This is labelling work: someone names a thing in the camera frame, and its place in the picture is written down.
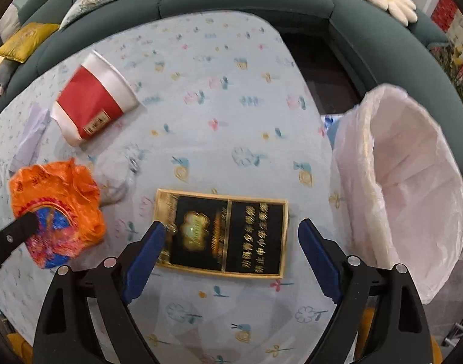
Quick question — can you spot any dark green sectional sofa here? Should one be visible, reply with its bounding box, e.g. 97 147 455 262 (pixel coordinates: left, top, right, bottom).
0 0 463 172

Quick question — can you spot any crushed red white paper cup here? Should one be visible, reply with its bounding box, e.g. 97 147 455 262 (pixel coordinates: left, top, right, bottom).
51 50 139 147

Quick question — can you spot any orange snack wrapper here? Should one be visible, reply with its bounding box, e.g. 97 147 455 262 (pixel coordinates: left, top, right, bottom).
9 159 106 269

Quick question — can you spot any floral light blue tablecloth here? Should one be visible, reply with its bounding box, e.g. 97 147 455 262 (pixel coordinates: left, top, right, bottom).
0 10 346 364

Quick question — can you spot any yellow cushion far left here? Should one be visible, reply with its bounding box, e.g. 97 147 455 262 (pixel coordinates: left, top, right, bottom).
0 22 60 63

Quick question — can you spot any white grey plush toy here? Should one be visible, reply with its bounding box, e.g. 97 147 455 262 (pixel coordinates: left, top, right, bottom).
0 3 21 103

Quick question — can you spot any daisy pillow lower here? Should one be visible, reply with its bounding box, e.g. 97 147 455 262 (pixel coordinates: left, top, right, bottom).
367 0 418 27

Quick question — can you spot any yellow cloth below table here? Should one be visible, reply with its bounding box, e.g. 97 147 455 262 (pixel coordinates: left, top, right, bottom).
6 333 33 364

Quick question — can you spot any potted plant with flowers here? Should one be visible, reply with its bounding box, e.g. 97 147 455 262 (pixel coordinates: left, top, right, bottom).
430 44 463 104

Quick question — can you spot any black gold cigarette box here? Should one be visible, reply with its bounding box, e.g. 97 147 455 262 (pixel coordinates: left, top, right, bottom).
154 189 289 279

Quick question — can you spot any white trash bin with liner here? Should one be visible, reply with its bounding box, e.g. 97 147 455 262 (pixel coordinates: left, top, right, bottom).
333 84 463 304

